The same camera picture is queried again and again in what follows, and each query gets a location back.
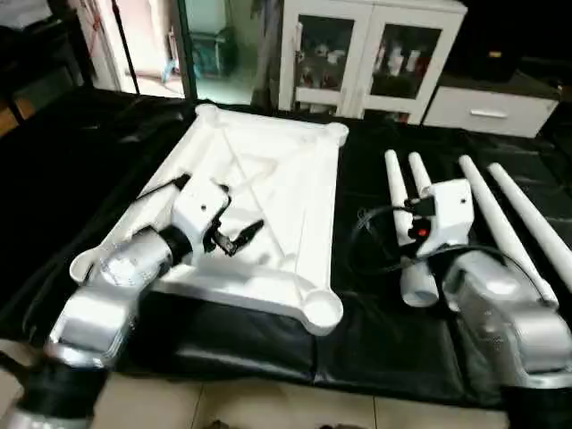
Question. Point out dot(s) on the white plastic table leg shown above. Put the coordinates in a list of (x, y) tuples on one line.
[(536, 219), (419, 170), (394, 183), (496, 219)]

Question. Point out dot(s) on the white plastic table top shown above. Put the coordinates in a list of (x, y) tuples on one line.
[(277, 179)]

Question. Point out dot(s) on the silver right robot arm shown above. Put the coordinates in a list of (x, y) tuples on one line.
[(518, 331)]

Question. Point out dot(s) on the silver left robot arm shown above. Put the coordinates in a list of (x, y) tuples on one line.
[(107, 295)]

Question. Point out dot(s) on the white drawer unit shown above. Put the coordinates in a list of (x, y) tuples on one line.
[(492, 112)]

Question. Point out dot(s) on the black table mat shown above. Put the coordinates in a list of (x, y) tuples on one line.
[(80, 179)]

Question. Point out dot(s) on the teal plastic stool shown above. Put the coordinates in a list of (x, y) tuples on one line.
[(213, 49)]

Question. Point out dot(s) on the white glass door cabinet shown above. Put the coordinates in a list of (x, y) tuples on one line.
[(357, 54)]

